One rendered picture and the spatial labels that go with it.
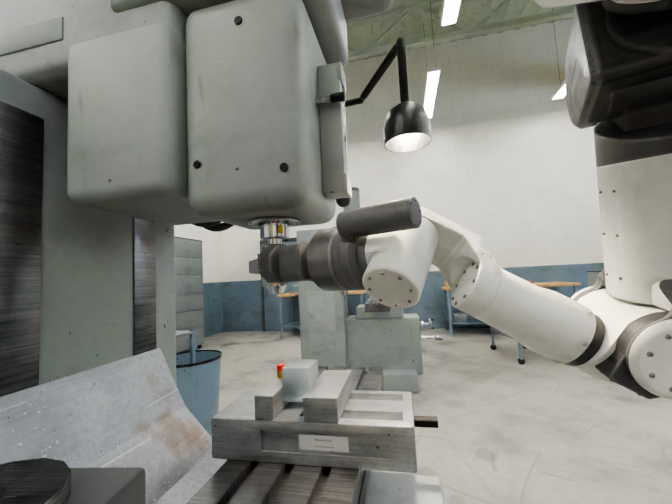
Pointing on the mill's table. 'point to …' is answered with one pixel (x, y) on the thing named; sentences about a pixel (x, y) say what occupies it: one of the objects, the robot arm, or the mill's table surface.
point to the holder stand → (69, 483)
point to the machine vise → (318, 431)
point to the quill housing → (254, 113)
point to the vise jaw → (328, 396)
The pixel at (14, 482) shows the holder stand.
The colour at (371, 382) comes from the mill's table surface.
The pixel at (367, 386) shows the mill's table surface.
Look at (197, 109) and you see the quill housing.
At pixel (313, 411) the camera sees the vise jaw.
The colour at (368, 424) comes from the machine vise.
